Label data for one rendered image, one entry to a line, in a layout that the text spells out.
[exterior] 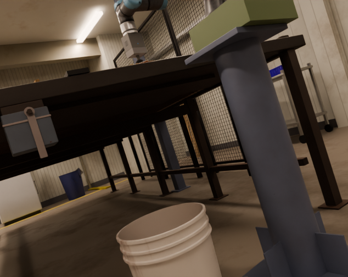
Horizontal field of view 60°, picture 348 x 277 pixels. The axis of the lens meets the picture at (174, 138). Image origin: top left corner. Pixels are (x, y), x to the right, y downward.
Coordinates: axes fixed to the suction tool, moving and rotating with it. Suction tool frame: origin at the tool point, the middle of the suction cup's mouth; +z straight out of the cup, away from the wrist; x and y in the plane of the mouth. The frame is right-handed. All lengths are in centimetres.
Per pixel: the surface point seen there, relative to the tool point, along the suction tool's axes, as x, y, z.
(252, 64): 61, 4, 23
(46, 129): 20, 61, 24
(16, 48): -468, -109, -206
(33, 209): -473, -51, 88
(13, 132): 18, 70, 22
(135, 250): 38, 54, 65
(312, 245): 61, 3, 88
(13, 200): -477, -25, 63
